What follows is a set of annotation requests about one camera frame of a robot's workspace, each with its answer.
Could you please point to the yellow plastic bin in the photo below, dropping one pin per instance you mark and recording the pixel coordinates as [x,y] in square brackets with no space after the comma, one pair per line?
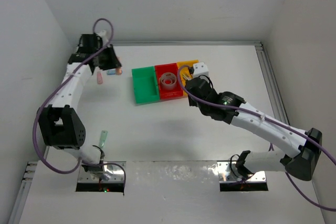
[185,70]

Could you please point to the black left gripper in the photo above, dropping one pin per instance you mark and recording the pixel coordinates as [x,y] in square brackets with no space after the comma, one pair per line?
[114,63]

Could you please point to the orange eraser stick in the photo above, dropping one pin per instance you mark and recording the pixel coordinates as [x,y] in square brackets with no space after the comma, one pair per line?
[118,71]

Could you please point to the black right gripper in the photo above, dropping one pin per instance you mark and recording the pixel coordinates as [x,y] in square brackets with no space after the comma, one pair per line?
[191,102]

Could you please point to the aluminium frame rail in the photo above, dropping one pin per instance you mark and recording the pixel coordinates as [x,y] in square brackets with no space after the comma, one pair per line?
[271,84]

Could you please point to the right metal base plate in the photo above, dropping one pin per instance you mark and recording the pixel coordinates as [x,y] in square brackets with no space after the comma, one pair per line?
[228,173]

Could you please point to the green eraser stick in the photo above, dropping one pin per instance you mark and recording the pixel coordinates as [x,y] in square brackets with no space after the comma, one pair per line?
[103,138]

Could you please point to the pink eraser stick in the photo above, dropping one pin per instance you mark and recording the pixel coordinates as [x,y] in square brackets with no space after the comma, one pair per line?
[99,78]

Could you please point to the metal base plate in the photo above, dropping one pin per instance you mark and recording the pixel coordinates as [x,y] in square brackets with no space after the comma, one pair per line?
[111,173]
[228,173]

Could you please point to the blue eraser stick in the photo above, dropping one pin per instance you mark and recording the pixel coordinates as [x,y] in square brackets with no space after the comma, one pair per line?
[111,72]

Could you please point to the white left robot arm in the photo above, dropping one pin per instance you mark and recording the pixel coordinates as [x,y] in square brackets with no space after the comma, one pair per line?
[58,120]

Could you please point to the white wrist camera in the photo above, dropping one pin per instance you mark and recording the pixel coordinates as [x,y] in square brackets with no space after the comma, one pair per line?
[200,69]
[104,35]

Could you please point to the wide clear tape roll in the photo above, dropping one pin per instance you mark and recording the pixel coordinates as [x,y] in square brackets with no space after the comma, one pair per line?
[168,75]

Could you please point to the red plastic bin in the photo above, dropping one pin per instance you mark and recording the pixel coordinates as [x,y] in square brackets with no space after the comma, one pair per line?
[175,93]

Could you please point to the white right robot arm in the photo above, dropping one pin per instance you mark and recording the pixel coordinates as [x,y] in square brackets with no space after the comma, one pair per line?
[298,155]

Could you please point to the green plastic bin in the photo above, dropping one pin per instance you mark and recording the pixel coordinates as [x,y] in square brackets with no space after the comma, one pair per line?
[145,85]

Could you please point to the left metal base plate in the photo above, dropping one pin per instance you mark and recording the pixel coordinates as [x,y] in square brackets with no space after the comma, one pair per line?
[111,173]

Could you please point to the small clear tape roll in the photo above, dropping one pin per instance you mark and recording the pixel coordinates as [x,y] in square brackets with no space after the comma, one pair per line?
[168,81]

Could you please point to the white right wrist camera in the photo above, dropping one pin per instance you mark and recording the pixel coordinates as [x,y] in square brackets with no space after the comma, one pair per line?
[200,69]

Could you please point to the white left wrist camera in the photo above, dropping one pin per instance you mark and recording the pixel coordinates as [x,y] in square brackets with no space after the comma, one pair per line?
[104,35]

